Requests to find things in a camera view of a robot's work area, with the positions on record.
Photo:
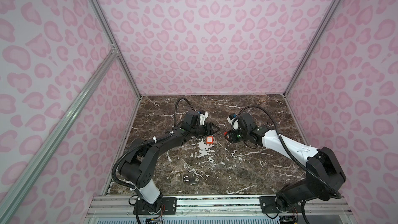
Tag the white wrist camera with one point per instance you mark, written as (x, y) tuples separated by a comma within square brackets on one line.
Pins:
[(203, 115), (233, 122)]

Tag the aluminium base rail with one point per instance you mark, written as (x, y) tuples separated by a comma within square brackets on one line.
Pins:
[(219, 209)]

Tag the small black padlock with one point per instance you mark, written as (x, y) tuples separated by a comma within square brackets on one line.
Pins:
[(190, 180)]

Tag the aluminium corner frame post left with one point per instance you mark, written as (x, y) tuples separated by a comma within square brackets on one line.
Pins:
[(105, 25)]

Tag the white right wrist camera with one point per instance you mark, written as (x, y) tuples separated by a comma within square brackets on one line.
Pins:
[(233, 122)]

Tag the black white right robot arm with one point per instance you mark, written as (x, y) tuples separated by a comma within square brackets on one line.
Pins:
[(323, 173)]

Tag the aluminium corner frame post right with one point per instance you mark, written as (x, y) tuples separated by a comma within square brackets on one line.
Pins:
[(325, 21)]

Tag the red padlock with steel shackle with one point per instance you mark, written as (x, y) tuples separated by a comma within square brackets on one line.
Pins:
[(210, 140)]

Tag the aluminium corner frame post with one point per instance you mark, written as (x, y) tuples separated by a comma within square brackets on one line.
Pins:
[(105, 25), (325, 21)]

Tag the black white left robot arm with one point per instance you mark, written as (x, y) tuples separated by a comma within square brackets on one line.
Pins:
[(135, 168)]

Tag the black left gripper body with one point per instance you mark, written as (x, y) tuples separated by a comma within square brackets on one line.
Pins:
[(207, 131)]

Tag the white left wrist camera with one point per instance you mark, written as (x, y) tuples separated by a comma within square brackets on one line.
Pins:
[(203, 115)]

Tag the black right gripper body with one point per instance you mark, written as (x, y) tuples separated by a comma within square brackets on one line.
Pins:
[(236, 136)]

